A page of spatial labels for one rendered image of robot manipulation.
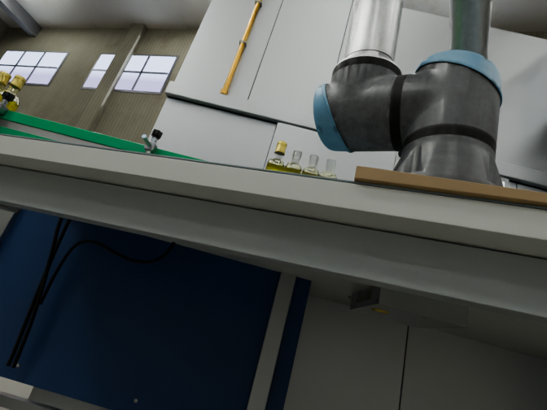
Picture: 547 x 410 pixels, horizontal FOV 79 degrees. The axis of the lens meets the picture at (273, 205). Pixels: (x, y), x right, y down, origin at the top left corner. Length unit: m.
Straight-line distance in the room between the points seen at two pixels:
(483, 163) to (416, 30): 1.43
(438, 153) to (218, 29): 1.38
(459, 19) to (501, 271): 0.57
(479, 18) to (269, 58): 0.93
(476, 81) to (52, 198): 0.63
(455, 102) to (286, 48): 1.20
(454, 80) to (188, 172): 0.37
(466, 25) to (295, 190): 0.58
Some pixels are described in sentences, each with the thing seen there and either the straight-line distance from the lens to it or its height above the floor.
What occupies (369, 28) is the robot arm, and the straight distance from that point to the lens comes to 0.63.
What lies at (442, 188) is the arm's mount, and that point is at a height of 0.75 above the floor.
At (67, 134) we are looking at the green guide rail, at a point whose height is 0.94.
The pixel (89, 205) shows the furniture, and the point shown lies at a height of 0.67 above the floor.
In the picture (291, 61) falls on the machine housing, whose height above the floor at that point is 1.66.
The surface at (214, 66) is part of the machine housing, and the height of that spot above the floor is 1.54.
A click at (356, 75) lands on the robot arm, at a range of 0.57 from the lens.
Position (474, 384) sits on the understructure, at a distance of 1.33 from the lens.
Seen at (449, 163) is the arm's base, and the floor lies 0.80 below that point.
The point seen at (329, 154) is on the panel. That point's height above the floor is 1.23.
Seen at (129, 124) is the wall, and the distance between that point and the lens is 6.46.
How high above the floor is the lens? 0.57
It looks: 20 degrees up
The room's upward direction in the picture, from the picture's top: 16 degrees clockwise
